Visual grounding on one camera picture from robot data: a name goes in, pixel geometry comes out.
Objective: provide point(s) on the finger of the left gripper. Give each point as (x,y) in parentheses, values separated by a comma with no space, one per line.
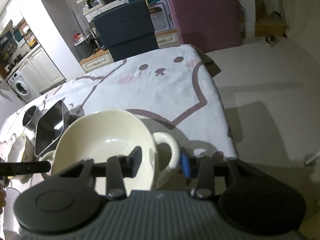
(24,168)

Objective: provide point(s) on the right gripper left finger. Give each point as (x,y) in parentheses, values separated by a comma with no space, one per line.
(115,169)

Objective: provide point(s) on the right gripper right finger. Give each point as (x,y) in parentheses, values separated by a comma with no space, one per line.
(205,169)

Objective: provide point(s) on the cream two-handled bowl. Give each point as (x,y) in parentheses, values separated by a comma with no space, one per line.
(117,132)

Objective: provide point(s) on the round steel bowl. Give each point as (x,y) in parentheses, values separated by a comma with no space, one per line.
(31,118)

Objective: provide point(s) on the rectangular steel container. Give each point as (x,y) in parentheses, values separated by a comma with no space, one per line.
(50,128)

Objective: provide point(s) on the cartoon bear tablecloth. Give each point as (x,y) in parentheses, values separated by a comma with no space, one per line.
(172,91)

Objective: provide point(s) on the white washing machine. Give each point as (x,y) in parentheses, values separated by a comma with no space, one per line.
(22,87)

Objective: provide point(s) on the white kitchen cabinet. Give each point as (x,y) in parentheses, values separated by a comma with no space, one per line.
(39,70)

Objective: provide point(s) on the grey trash bin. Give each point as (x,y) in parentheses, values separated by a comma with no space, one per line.
(85,46)

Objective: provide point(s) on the low white drawer cabinet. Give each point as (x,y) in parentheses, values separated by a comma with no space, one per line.
(101,58)

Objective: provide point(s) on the dark blue cushion chair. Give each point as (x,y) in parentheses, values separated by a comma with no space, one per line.
(127,24)

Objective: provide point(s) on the maroon cushion chair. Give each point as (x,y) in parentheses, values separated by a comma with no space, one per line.
(207,24)

